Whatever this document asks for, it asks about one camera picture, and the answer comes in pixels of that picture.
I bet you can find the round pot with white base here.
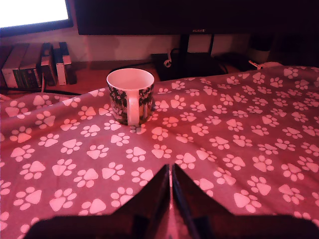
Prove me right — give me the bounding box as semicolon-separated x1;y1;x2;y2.
249;34;272;63

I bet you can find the black monitor stand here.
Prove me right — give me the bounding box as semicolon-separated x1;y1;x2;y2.
151;34;226;82

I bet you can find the dark Huawei computer monitor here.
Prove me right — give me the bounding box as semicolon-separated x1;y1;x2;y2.
74;0;319;35

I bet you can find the floral mug with white handle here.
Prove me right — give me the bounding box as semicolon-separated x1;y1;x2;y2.
106;68;156;126

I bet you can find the slim dark book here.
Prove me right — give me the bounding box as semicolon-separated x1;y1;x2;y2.
40;42;57;86

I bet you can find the cable with white plug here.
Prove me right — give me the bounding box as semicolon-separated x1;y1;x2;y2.
163;48;180;68

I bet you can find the paw print fleece cloth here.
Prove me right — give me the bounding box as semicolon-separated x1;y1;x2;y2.
0;65;319;239

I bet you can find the small pale clip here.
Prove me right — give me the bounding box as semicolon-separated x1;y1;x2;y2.
248;60;265;71

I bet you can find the book with dark spine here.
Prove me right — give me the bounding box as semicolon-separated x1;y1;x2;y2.
19;44;42;88

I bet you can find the book with white spine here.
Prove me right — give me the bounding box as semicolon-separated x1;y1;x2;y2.
53;41;73;86

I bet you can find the bright-screen computer monitor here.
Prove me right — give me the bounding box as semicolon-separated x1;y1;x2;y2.
0;0;74;38

